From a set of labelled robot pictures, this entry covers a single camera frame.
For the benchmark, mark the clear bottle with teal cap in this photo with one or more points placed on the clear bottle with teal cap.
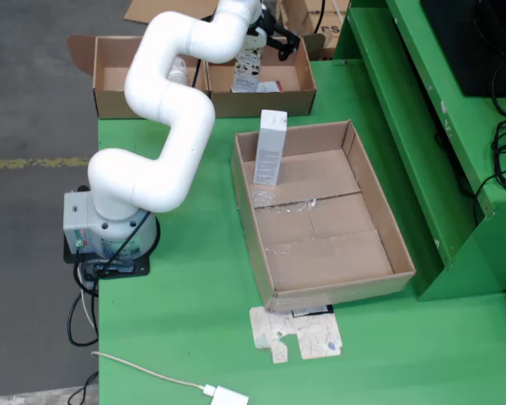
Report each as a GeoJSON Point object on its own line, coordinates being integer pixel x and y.
{"type": "Point", "coordinates": [179, 73]}

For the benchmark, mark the black card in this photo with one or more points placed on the black card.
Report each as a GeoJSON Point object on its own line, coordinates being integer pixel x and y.
{"type": "Point", "coordinates": [316, 311]}

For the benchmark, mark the beige printed cardboard cutout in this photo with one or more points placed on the beige printed cardboard cutout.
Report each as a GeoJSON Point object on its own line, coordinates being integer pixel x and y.
{"type": "Point", "coordinates": [312, 333]}

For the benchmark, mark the flat white and red carton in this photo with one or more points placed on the flat white and red carton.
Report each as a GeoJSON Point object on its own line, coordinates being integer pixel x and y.
{"type": "Point", "coordinates": [272, 86]}

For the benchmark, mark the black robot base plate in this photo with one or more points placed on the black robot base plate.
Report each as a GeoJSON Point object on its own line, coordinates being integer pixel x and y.
{"type": "Point", "coordinates": [139, 268]}

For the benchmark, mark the large shallow cardboard tray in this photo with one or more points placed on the large shallow cardboard tray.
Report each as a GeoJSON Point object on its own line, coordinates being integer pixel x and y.
{"type": "Point", "coordinates": [341, 257]}

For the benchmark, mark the small open cardboard box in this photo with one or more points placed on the small open cardboard box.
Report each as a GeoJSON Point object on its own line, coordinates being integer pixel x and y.
{"type": "Point", "coordinates": [173, 4]}

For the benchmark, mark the green metal shelf unit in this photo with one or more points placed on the green metal shelf unit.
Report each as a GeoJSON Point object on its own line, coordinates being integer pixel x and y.
{"type": "Point", "coordinates": [447, 236]}

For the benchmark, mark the stack of printed cardboard boxes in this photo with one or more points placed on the stack of printed cardboard boxes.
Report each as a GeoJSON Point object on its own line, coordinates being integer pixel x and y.
{"type": "Point", "coordinates": [308, 25]}

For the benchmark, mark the white power adapter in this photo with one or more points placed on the white power adapter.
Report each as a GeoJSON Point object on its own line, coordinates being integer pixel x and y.
{"type": "Point", "coordinates": [232, 396]}

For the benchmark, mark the open brown cardboard box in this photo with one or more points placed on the open brown cardboard box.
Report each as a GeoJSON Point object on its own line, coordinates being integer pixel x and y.
{"type": "Point", "coordinates": [295, 101]}
{"type": "Point", "coordinates": [109, 101]}

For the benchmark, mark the black monitor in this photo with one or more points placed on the black monitor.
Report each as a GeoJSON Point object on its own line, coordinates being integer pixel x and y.
{"type": "Point", "coordinates": [455, 42]}

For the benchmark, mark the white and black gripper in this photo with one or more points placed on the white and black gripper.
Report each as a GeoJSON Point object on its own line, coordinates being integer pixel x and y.
{"type": "Point", "coordinates": [267, 25]}

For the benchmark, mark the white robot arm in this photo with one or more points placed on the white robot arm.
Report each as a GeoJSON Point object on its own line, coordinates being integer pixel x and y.
{"type": "Point", "coordinates": [168, 105]}

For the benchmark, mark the grey robot controller box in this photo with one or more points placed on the grey robot controller box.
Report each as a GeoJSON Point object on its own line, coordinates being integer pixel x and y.
{"type": "Point", "coordinates": [73, 219]}

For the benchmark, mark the plain white tall carton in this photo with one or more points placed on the plain white tall carton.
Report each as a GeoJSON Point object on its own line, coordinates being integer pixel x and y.
{"type": "Point", "coordinates": [270, 147]}

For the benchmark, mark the cow print hand cream box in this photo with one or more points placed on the cow print hand cream box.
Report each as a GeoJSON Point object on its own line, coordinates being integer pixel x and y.
{"type": "Point", "coordinates": [246, 76]}

